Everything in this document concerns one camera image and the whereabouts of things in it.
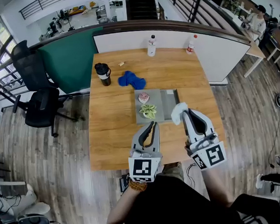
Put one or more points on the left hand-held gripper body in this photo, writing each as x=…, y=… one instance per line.
x=142, y=168

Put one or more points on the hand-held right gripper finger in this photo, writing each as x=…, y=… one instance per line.
x=188, y=129
x=210, y=127

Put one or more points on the white cloth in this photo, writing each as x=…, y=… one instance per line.
x=177, y=113

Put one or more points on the green potted plant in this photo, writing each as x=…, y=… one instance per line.
x=148, y=111

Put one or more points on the black tumbler bottle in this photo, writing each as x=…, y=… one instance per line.
x=103, y=74

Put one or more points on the black power adaptor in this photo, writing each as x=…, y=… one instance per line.
x=124, y=184

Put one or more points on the blue cloth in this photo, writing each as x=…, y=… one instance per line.
x=132, y=80

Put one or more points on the black office chair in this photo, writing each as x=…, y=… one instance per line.
x=40, y=102

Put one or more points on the black metal railing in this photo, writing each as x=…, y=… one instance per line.
x=194, y=3
x=42, y=3

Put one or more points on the person's black shirt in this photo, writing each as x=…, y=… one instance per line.
x=176, y=207

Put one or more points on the small tan scrap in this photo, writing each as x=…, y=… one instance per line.
x=121, y=64

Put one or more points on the grey tray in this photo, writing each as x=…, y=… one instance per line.
x=158, y=95

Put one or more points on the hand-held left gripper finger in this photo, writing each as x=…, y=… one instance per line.
x=135, y=143
x=158, y=141

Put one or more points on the pink potted succulent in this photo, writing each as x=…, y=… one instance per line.
x=144, y=97

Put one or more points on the white partition panel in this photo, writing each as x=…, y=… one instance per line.
x=217, y=54

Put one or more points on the person's olive trouser leg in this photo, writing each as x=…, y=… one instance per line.
x=172, y=170

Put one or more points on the person's right forearm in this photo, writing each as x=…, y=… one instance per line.
x=217, y=187

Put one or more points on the green partition panel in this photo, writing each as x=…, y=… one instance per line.
x=71, y=61

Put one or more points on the white bottle red cap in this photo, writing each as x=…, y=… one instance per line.
x=191, y=46

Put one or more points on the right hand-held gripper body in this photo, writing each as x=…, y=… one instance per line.
x=214, y=154

